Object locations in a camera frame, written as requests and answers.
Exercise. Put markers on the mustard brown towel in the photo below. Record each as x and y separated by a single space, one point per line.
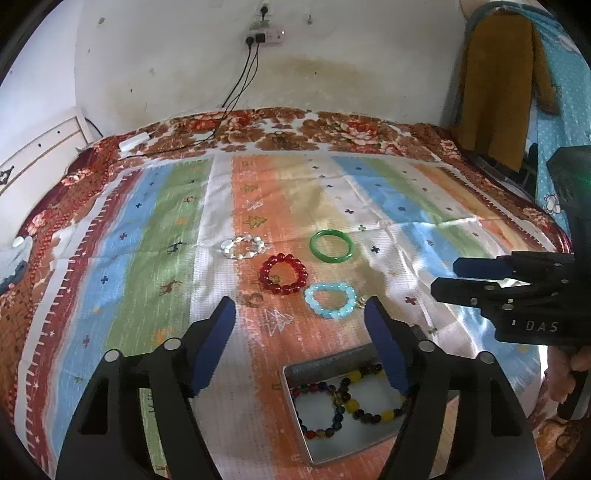
498 83

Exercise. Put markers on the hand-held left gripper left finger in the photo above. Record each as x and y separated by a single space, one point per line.
214 341

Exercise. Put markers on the white headboard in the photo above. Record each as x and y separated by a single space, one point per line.
41 147

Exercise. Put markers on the white adapter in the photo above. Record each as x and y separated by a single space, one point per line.
134 141

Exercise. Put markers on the striped patterned blanket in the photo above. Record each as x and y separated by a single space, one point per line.
152 240

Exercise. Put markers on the person's right hand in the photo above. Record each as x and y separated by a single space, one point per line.
556 369

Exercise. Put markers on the pale grey cloth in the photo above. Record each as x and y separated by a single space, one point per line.
9 263

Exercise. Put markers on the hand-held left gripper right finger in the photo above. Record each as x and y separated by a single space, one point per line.
385 341

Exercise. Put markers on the metal tin box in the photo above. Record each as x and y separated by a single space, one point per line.
323 364

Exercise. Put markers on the small white object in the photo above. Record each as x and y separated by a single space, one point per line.
18 241

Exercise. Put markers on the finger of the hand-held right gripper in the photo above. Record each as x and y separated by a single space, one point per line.
461 290
480 266

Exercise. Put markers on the blue dotted cloth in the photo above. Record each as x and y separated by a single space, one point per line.
572 115

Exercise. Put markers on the white power strip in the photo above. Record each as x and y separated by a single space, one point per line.
270 36

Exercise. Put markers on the green jade bangle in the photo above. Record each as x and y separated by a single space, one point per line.
314 249

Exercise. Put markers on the floral bedsheet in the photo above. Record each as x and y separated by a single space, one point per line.
323 129

